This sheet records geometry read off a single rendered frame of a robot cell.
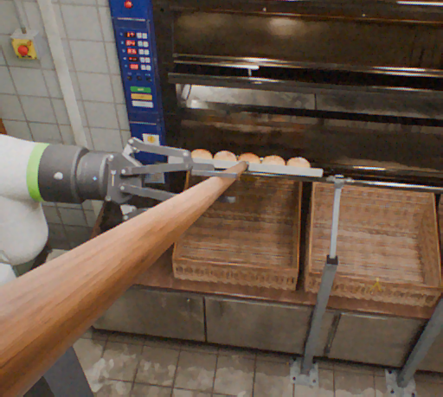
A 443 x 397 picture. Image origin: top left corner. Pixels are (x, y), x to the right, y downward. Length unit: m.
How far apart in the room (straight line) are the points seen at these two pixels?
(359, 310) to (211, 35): 1.32
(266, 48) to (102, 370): 1.80
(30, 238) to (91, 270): 0.70
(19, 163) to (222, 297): 1.63
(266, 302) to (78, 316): 2.13
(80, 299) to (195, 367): 2.59
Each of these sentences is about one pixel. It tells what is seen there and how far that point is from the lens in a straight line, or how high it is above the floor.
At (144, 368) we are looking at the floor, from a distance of 2.78.
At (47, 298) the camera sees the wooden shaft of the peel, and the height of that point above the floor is 2.37.
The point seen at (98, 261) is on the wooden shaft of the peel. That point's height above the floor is 2.34.
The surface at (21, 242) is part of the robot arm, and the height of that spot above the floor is 1.85.
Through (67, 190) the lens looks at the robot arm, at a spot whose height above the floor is 1.97.
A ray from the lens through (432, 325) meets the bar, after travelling 2.35.
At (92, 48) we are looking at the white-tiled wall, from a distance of 2.20.
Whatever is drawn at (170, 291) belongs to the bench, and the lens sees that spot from 2.35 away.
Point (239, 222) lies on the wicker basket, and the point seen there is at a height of 0.59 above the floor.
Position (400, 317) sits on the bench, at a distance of 2.38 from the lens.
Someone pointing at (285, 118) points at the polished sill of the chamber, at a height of 1.17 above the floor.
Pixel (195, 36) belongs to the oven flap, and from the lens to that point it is 2.04.
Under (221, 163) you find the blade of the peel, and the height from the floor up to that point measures 1.30.
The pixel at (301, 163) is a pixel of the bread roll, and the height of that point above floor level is 1.09.
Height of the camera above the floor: 2.50
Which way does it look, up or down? 44 degrees down
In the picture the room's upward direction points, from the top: straight up
